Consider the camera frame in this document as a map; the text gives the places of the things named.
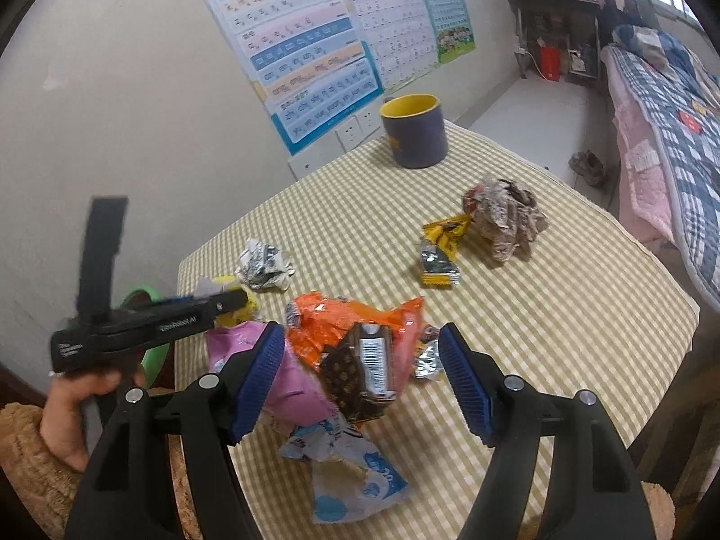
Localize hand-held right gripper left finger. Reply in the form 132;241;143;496
64;322;286;540

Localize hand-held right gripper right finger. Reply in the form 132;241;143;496
437;323;656;540

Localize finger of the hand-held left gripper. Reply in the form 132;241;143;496
162;289;252;341

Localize pink snack wrapper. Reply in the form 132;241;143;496
203;320;335;428

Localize red bin green rim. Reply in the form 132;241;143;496
121;287;171;389

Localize orange snack wrapper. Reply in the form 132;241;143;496
285;291;425;383

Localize dark brown snack wrapper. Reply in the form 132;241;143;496
319;323;397;423

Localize blue white snack wrapper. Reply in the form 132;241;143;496
279;413;409;525

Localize yellow snack wrapper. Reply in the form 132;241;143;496
417;215;472;289

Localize person's left forearm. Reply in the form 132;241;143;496
0;402;86;540

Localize person's left hand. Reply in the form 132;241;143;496
39;359;148;473

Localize small silver wrapper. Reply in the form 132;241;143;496
413;326;445;380

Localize checked yellow tablecloth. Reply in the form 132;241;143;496
173;121;701;540

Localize crumpled brown white wrapper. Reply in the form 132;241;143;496
462;177;550;262

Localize person's brown fuzzy clothing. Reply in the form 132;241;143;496
132;385;676;540

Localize pair of shoes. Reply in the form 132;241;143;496
568;150;605;186

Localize blue mug yellow inside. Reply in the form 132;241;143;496
379;94;449;170

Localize pink blanket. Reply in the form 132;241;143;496
610;104;698;248

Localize red container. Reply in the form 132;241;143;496
539;45;562;80

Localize dark shelf desk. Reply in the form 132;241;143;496
504;0;603;81

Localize dark clothes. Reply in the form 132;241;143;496
599;0;659;29

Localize blue chart wall poster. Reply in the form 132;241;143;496
191;0;386;155

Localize white chart wall poster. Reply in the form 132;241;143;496
332;0;440;91

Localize green edged wall poster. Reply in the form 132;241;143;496
408;0;476;63

